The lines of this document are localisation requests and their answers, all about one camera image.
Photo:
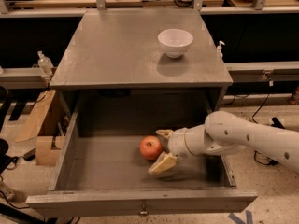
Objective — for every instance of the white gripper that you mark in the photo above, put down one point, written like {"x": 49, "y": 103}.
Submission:
{"x": 177, "y": 141}

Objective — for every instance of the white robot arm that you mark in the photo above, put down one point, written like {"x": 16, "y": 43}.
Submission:
{"x": 223, "y": 133}

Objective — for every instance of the red apple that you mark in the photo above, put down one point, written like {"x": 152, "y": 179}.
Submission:
{"x": 150, "y": 148}

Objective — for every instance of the metal drawer pull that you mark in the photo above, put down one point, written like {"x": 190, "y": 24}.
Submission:
{"x": 143, "y": 211}

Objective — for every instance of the grey open top drawer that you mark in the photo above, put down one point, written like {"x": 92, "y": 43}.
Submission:
{"x": 100, "y": 172}

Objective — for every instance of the white ceramic bowl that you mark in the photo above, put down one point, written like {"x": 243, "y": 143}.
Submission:
{"x": 175, "y": 42}

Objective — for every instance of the white pump bottle right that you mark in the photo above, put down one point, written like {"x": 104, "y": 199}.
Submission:
{"x": 219, "y": 48}

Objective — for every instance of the grey wooden cabinet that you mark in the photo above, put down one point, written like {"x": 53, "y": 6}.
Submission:
{"x": 115, "y": 60}

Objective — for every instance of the clear sanitizer bottle left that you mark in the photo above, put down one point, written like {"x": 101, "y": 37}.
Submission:
{"x": 45, "y": 64}

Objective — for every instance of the wooden shelf bench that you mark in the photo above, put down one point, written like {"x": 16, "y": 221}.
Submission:
{"x": 209, "y": 7}

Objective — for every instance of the black chair base left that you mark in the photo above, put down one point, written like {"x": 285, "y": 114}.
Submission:
{"x": 5, "y": 160}

